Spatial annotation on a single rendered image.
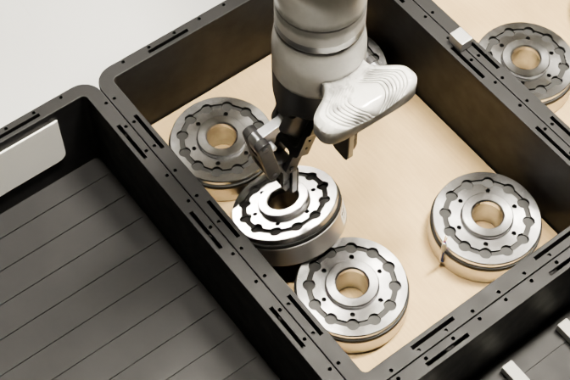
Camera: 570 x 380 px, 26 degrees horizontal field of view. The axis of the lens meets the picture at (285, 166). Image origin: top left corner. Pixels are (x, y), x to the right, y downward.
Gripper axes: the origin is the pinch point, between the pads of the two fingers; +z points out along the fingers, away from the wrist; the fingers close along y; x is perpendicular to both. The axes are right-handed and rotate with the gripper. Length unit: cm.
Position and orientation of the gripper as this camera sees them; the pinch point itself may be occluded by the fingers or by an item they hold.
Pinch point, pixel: (315, 159)
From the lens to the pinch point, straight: 110.1
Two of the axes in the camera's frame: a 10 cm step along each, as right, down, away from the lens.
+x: 5.8, 6.8, -4.5
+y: -8.1, 4.9, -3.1
